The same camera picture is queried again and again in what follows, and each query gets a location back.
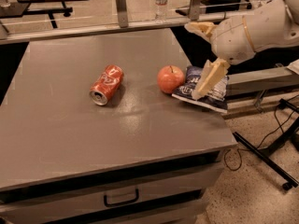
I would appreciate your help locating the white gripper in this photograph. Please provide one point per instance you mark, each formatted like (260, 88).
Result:
(232, 40)

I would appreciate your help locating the clear plastic water bottle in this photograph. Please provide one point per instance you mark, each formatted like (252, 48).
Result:
(161, 6)

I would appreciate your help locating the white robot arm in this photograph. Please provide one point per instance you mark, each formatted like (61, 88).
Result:
(274, 25)

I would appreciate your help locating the metal railing frame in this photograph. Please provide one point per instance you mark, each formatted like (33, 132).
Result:
(100, 17)

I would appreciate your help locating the black drawer handle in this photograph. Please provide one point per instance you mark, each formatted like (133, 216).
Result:
(120, 198)

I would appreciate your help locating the grey side shelf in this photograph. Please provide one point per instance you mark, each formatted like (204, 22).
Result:
(253, 92)

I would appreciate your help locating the black floor stand base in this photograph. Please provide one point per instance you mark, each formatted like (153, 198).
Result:
(264, 153)

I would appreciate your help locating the red apple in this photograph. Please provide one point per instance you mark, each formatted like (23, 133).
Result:
(169, 78)

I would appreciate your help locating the crushed red soda can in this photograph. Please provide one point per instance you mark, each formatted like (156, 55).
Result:
(104, 88)

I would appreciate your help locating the grey drawer front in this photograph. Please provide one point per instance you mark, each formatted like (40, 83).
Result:
(175, 197)

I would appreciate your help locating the blue chip bag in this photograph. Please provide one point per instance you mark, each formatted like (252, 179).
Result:
(214, 100)

